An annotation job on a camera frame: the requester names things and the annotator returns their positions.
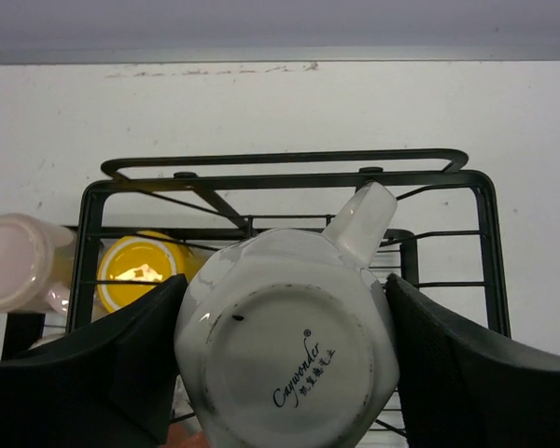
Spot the tall beige pink mug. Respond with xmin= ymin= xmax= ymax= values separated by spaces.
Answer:
xmin=0 ymin=214 xmax=77 ymax=315

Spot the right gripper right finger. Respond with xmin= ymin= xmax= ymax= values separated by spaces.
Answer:
xmin=385 ymin=274 xmax=560 ymax=447

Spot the white faceted mug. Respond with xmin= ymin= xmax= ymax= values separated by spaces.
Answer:
xmin=174 ymin=182 xmax=399 ymax=447

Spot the yellow mug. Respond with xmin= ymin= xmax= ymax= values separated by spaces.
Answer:
xmin=96 ymin=231 xmax=206 ymax=313

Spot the black wire dish rack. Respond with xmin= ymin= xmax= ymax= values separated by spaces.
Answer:
xmin=0 ymin=147 xmax=512 ymax=440

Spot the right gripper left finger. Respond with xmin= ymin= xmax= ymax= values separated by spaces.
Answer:
xmin=0 ymin=275 xmax=188 ymax=447

